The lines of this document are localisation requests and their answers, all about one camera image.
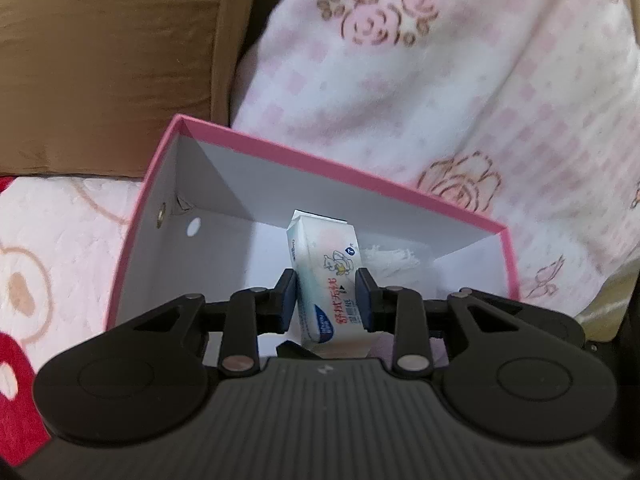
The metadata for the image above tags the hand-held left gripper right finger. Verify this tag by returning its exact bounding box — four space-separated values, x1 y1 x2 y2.
354 267 521 376

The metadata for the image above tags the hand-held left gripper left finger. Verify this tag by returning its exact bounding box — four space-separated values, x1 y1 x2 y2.
132 267 301 376

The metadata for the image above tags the small white tissue pack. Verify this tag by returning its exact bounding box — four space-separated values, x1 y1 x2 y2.
286 209 383 346

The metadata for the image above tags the pink cardboard box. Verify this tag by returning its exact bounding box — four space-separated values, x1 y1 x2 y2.
102 114 522 361

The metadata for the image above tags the pink floral pillow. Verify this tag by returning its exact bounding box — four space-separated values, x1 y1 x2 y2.
230 0 640 321

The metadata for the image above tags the red bear printed blanket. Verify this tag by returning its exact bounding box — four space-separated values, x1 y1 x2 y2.
0 175 151 466

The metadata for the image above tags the gold satin cloth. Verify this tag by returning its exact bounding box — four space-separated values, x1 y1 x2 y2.
575 270 640 346

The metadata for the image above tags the brown pillow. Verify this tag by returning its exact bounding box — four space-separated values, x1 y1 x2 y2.
0 0 263 178

